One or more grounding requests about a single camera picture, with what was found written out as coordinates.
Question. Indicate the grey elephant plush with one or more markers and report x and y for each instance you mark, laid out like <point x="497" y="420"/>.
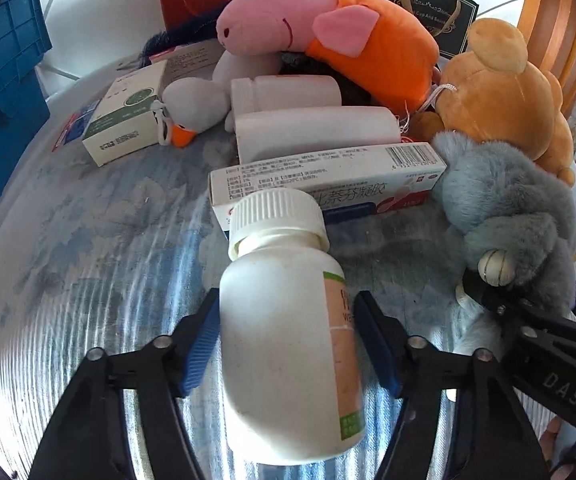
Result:
<point x="498" y="195"/>

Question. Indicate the pink pig plush orange dress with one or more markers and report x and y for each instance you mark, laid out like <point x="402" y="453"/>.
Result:
<point x="368" y="45"/>

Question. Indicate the white bottle with green label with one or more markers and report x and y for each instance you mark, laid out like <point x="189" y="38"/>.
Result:
<point x="278" y="335"/>

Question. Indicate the long white medicine box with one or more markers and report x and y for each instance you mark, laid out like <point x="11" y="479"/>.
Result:
<point x="318" y="175"/>

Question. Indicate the small plain white bottle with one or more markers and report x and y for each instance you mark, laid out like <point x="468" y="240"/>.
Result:
<point x="293" y="92"/>

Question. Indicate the person's right hand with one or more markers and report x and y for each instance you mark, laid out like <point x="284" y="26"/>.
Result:
<point x="550" y="442"/>

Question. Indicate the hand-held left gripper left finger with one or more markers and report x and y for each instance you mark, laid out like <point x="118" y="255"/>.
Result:
<point x="200" y="355"/>

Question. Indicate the light blue bed sheet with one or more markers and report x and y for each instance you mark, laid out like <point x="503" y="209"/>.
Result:
<point x="118" y="260"/>

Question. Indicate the brown bear plush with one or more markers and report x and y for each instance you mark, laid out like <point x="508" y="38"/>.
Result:
<point x="503" y="100"/>

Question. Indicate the wooden door frame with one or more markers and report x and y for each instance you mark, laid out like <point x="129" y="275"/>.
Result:
<point x="553" y="20"/>

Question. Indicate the white and green medicine box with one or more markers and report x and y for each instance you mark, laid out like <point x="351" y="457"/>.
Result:
<point x="118" y="125"/>

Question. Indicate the white printed medicine box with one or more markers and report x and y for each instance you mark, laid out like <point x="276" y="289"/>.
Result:
<point x="188" y="60"/>

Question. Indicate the large plain white bottle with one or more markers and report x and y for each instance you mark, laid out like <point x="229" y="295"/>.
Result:
<point x="318" y="130"/>

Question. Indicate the white goose plush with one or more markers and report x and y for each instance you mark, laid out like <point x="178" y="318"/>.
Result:
<point x="193" y="105"/>

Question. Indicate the blue plastic storage crate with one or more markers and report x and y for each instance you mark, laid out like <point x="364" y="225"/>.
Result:
<point x="3" y="85"/>

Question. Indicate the black gift box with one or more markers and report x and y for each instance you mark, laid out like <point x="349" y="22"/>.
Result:
<point x="418" y="5"/>

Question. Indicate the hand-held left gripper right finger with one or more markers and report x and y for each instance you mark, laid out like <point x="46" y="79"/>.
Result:
<point x="378" y="345"/>

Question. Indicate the blue and white card packet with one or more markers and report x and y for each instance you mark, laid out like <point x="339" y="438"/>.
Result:
<point x="75" y="132"/>

